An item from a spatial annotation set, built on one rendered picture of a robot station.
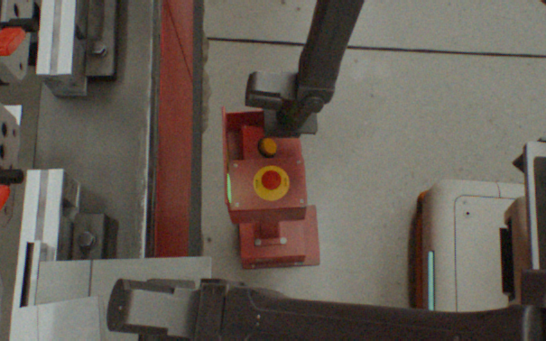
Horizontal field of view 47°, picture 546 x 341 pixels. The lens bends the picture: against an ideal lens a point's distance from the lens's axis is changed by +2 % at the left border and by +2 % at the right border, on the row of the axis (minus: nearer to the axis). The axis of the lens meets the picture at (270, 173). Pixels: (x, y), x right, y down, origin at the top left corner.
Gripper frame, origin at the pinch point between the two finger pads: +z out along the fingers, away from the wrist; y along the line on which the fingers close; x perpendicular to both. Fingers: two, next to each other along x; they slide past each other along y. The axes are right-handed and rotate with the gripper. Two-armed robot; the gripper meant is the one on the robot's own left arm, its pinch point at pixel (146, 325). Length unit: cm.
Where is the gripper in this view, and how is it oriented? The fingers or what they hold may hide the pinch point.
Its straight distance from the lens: 90.2
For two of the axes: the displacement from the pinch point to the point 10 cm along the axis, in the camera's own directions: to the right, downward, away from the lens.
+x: 8.6, 1.4, 4.9
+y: 0.2, 9.5, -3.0
